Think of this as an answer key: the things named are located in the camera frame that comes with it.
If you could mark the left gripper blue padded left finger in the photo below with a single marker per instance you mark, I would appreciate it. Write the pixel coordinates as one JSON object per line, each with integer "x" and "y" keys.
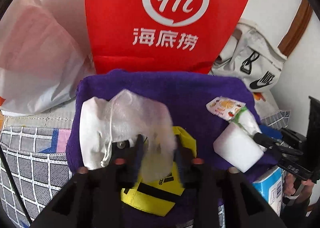
{"x": 137, "y": 157}

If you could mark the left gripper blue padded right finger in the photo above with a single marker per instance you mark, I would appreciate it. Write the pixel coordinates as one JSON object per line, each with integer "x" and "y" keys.
{"x": 178, "y": 158}

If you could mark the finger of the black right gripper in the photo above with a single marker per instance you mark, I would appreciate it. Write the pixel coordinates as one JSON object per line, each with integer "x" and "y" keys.
{"x": 277, "y": 150}

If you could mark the white sponge block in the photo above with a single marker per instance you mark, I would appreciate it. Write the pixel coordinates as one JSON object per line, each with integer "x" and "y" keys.
{"x": 236, "y": 147}

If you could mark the white drawstring pouch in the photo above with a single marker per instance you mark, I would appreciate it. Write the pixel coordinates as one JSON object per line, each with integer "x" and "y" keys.
{"x": 124, "y": 117}

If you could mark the fruit print sachet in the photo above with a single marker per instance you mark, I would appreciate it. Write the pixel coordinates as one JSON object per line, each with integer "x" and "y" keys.
{"x": 225, "y": 108}

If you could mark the yellow black pouch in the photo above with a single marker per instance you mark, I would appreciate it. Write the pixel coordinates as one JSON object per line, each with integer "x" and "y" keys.
{"x": 156, "y": 197}

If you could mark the blue tissue pack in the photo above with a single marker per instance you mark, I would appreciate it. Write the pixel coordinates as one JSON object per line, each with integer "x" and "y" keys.
{"x": 270, "y": 186}

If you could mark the purple fluffy towel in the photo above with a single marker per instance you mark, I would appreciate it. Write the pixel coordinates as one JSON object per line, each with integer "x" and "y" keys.
{"x": 185, "y": 95}

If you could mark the grey Nike bag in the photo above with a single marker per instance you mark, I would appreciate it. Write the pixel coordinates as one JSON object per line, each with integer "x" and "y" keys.
{"x": 249, "y": 56}

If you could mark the grey checked bed cover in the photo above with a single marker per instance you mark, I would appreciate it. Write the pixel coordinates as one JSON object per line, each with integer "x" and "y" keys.
{"x": 38, "y": 168}

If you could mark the red paper bag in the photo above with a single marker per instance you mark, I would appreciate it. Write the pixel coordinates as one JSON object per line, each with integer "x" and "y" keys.
{"x": 159, "y": 35}

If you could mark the white Miniso plastic bag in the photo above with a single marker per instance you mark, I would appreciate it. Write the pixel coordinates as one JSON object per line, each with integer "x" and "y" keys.
{"x": 45, "y": 53}

